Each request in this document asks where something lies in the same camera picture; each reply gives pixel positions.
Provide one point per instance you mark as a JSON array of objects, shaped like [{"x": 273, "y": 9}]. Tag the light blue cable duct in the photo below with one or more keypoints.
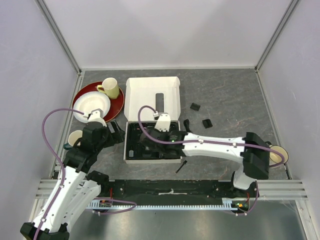
[{"x": 100, "y": 205}]

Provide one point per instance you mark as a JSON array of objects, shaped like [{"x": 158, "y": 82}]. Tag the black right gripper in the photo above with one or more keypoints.
[{"x": 159, "y": 131}]

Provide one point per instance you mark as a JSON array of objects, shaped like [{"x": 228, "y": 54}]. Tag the white round plate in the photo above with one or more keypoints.
[{"x": 92, "y": 101}]

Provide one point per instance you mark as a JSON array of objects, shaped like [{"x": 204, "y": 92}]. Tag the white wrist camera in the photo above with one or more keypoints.
[
  {"x": 95, "y": 116},
  {"x": 163, "y": 121}
]

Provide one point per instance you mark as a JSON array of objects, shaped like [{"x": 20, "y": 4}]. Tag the black cleaning brush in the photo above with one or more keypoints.
[{"x": 182, "y": 165}]

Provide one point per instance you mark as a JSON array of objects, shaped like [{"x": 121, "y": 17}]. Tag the white cardboard box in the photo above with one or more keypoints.
[{"x": 160, "y": 93}]

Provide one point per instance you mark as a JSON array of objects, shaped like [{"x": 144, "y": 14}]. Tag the black comb attachment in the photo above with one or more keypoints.
[
  {"x": 194, "y": 106},
  {"x": 207, "y": 123}
]

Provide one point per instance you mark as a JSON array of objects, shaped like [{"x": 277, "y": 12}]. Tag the white cup green handle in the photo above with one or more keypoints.
[{"x": 73, "y": 137}]

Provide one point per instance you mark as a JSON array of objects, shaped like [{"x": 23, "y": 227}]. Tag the black plastic tray insert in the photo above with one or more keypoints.
[{"x": 142, "y": 154}]

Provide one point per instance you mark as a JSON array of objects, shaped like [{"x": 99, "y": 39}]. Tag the small clear oil bottle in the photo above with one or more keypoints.
[{"x": 131, "y": 154}]

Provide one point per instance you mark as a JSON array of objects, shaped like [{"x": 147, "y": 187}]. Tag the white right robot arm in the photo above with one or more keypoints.
[{"x": 250, "y": 152}]

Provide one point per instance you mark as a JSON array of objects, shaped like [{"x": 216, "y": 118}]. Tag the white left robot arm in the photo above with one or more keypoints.
[{"x": 77, "y": 186}]

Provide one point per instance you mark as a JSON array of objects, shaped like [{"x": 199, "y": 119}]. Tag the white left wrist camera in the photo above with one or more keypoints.
[{"x": 95, "y": 116}]

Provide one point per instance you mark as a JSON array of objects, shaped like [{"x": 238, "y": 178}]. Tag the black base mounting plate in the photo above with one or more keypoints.
[{"x": 197, "y": 191}]

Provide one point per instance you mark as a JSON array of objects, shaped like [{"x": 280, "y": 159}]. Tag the yellow mug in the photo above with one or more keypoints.
[{"x": 109, "y": 87}]

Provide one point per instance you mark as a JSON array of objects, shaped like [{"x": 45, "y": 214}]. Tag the dark red round plate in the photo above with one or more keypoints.
[{"x": 116, "y": 104}]

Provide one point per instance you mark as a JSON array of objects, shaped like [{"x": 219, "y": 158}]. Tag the cream enamel mug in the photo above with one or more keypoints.
[{"x": 274, "y": 158}]

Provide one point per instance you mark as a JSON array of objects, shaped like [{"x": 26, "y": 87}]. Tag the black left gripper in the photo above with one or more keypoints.
[{"x": 117, "y": 136}]

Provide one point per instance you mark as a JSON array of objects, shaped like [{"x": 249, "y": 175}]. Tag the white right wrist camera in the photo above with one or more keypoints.
[{"x": 163, "y": 121}]

